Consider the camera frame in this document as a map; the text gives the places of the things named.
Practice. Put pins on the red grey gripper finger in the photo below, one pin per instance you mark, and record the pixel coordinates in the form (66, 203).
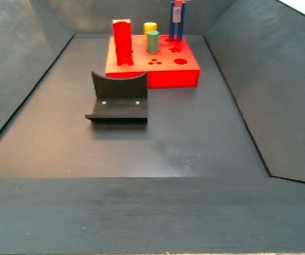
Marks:
(177, 10)

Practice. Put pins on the green cylinder peg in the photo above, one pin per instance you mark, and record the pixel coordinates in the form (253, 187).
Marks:
(152, 40)

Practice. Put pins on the tall red arch block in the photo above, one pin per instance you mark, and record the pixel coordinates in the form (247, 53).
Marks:
(123, 41)

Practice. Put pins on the yellow cylinder peg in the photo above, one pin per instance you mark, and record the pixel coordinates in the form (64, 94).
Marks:
(150, 29)

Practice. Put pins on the blue square-circle peg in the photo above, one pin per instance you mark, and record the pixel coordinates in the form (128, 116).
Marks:
(175, 28)

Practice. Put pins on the red shape-sorting board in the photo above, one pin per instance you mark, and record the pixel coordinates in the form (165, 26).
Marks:
(173, 67)

